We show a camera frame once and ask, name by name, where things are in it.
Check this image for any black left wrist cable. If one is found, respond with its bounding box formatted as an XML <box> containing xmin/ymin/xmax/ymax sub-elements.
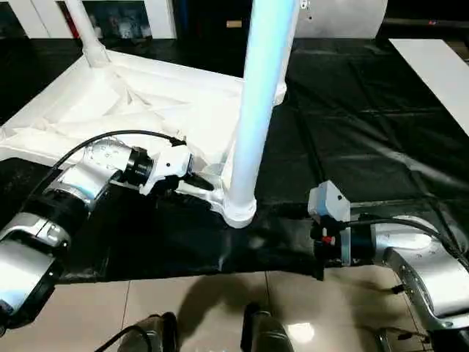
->
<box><xmin>21</xmin><ymin>130</ymin><xmax>188</xmax><ymax>206</ymax></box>

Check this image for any white plastic table top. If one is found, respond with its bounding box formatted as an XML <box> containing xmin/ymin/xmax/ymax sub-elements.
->
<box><xmin>0</xmin><ymin>49</ymin><xmax>289</xmax><ymax>230</ymax></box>

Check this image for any black padded work mat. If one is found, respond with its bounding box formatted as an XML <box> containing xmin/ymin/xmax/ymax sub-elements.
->
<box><xmin>0</xmin><ymin>36</ymin><xmax>469</xmax><ymax>283</ymax></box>

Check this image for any grey printed cushion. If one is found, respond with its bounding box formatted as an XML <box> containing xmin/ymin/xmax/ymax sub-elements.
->
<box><xmin>292</xmin><ymin>0</ymin><xmax>389</xmax><ymax>40</ymax></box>

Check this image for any white flat board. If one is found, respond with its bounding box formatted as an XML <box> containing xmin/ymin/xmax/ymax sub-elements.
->
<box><xmin>388</xmin><ymin>37</ymin><xmax>469</xmax><ymax>136</ymax></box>

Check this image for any black cabinet with gold label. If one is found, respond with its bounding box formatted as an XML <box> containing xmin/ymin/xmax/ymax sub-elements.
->
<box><xmin>175</xmin><ymin>0</ymin><xmax>254</xmax><ymax>40</ymax></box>

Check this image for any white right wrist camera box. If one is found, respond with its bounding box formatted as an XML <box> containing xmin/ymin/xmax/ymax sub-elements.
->
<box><xmin>307</xmin><ymin>180</ymin><xmax>352</xmax><ymax>267</ymax></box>

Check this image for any white glass-door cabinet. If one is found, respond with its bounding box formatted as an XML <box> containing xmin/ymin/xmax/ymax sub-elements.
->
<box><xmin>0</xmin><ymin>0</ymin><xmax>177</xmax><ymax>40</ymax></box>

